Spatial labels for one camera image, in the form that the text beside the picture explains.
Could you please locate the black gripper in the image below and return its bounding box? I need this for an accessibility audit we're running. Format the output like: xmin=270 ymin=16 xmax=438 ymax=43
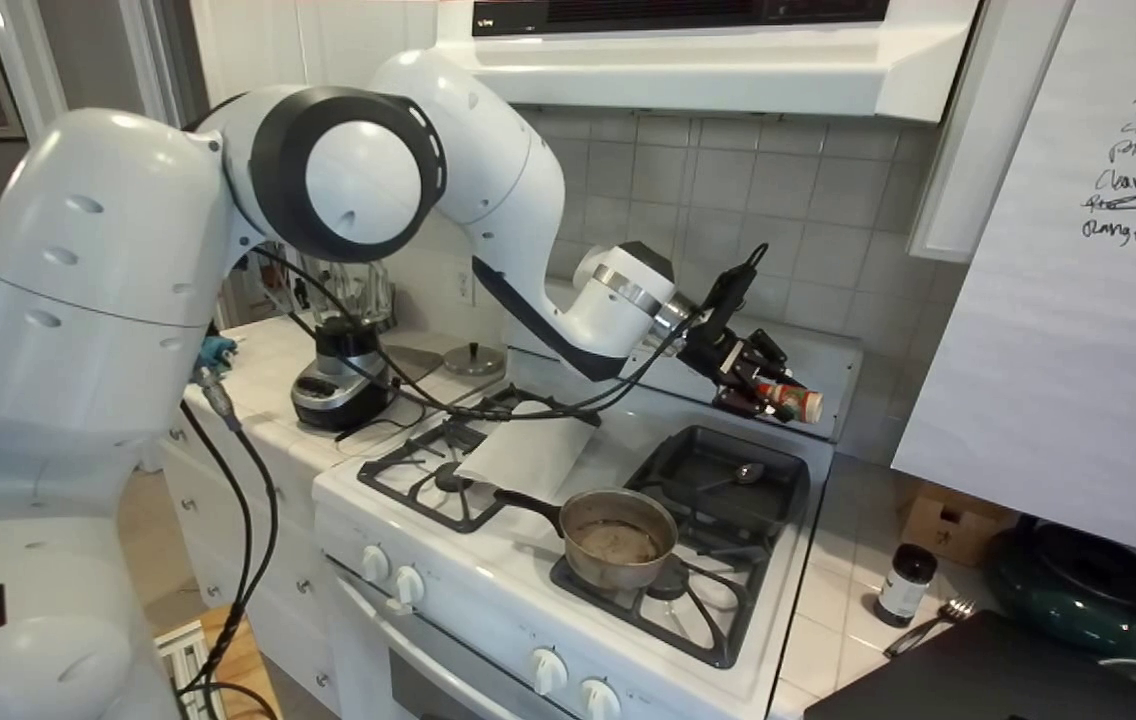
xmin=675 ymin=309 xmax=799 ymax=423

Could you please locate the orange spice bottle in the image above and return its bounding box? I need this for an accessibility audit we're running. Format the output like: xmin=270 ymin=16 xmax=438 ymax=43
xmin=738 ymin=369 xmax=827 ymax=428

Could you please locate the grey metal saucepan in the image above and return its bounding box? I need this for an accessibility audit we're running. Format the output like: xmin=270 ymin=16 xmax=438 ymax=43
xmin=490 ymin=484 xmax=685 ymax=598

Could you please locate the white cutting board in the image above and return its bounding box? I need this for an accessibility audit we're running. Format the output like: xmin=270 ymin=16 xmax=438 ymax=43
xmin=452 ymin=395 xmax=604 ymax=507

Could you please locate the brown cardboard box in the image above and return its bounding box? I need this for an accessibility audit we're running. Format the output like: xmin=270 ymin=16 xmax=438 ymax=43
xmin=902 ymin=484 xmax=1018 ymax=573

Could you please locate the black lidded spice jar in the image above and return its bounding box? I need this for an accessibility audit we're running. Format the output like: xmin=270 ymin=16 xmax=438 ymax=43
xmin=871 ymin=542 xmax=941 ymax=632

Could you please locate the round metal lid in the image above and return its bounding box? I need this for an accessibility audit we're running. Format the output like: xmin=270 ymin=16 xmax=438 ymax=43
xmin=438 ymin=339 xmax=513 ymax=383

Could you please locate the white range hood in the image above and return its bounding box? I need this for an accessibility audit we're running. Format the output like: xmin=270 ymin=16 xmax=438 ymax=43
xmin=433 ymin=0 xmax=985 ymax=129

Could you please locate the handwritten white paper sheet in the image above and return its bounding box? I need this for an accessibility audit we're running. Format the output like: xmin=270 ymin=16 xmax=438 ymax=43
xmin=888 ymin=0 xmax=1136 ymax=573

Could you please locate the white gas stove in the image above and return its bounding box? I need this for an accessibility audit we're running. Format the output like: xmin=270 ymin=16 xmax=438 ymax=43
xmin=307 ymin=315 xmax=863 ymax=720

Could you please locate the white stove knob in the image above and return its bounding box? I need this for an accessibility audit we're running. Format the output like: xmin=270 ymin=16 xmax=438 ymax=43
xmin=387 ymin=563 xmax=433 ymax=615
xmin=356 ymin=542 xmax=395 ymax=590
xmin=524 ymin=646 xmax=571 ymax=701
xmin=577 ymin=671 xmax=626 ymax=720

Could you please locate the closed laptop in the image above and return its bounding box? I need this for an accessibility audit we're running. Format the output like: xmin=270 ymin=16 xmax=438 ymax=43
xmin=805 ymin=608 xmax=1136 ymax=720

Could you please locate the dark green pot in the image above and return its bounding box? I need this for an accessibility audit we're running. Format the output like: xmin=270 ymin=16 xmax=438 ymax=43
xmin=985 ymin=520 xmax=1136 ymax=677

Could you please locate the large clear glass jar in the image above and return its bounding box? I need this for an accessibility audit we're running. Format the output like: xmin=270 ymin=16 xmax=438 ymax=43
xmin=304 ymin=258 xmax=401 ymax=331

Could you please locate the black countertop appliance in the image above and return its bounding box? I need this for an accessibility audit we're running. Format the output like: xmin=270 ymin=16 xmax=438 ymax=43
xmin=289 ymin=315 xmax=401 ymax=434

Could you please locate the white base cabinet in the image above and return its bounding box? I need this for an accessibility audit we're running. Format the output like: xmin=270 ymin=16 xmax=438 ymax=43
xmin=165 ymin=423 xmax=344 ymax=695

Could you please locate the white power strip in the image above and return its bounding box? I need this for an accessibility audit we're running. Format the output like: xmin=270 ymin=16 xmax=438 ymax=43
xmin=152 ymin=615 xmax=221 ymax=720

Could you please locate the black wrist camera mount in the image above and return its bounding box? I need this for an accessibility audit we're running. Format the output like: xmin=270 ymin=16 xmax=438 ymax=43
xmin=705 ymin=240 xmax=775 ymax=339

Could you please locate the white wall cabinet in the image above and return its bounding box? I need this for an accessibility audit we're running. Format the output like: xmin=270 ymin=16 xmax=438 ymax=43
xmin=183 ymin=0 xmax=452 ymax=104
xmin=902 ymin=0 xmax=1080 ymax=263

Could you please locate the oven door handle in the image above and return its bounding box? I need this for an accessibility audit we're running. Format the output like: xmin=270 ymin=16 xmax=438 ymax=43
xmin=333 ymin=573 xmax=503 ymax=720

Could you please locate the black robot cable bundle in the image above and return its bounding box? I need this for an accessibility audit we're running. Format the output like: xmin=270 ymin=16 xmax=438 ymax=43
xmin=177 ymin=238 xmax=705 ymax=720

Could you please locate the teal cable connector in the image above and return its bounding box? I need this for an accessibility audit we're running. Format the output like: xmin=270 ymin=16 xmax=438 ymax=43
xmin=190 ymin=331 xmax=241 ymax=383

